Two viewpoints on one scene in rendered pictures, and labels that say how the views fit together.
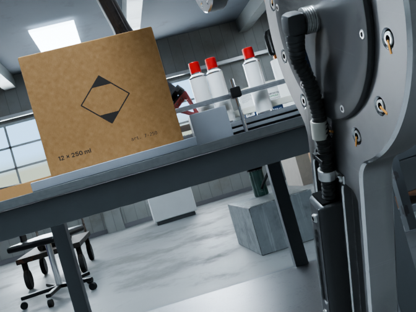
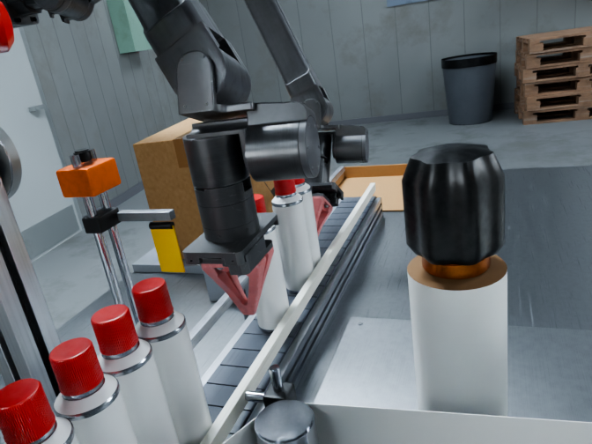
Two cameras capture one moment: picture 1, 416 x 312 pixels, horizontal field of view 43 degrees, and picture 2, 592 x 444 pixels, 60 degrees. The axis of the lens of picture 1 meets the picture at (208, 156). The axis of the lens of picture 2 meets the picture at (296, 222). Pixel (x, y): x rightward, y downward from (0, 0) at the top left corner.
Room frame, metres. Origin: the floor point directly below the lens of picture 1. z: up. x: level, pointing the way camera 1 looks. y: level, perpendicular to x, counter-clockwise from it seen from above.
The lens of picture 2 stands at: (1.95, -0.79, 1.29)
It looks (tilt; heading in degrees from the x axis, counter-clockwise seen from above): 20 degrees down; 116
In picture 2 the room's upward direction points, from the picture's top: 9 degrees counter-clockwise
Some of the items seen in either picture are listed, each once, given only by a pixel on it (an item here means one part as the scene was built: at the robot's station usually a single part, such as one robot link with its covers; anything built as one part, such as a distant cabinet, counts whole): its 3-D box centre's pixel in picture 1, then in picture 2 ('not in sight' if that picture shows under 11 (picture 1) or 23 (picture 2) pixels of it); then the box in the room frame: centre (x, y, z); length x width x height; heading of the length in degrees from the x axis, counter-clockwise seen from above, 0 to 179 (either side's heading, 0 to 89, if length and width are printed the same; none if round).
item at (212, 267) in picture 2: not in sight; (246, 270); (1.67, -0.36, 1.06); 0.07 x 0.07 x 0.09; 4
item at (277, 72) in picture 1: (285, 68); (457, 302); (1.89, -0.35, 1.03); 0.09 x 0.09 x 0.30
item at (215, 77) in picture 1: (218, 91); (292, 232); (1.59, -0.09, 0.98); 0.05 x 0.05 x 0.20
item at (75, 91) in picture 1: (104, 107); (222, 180); (1.28, 0.21, 0.99); 0.30 x 0.24 x 0.27; 100
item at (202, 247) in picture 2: not in sight; (228, 214); (1.67, -0.37, 1.13); 0.10 x 0.07 x 0.07; 94
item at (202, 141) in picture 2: not in sight; (222, 156); (1.68, -0.37, 1.19); 0.07 x 0.06 x 0.07; 9
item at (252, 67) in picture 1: (255, 80); (263, 263); (1.60, -0.20, 0.98); 0.05 x 0.05 x 0.20
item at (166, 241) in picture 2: not in sight; (166, 247); (1.60, -0.39, 1.09); 0.03 x 0.01 x 0.06; 3
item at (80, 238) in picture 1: (52, 229); not in sight; (5.92, 1.90, 0.50); 1.21 x 0.71 x 1.00; 11
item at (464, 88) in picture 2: not in sight; (469, 89); (1.33, 5.54, 0.37); 0.60 x 0.58 x 0.74; 9
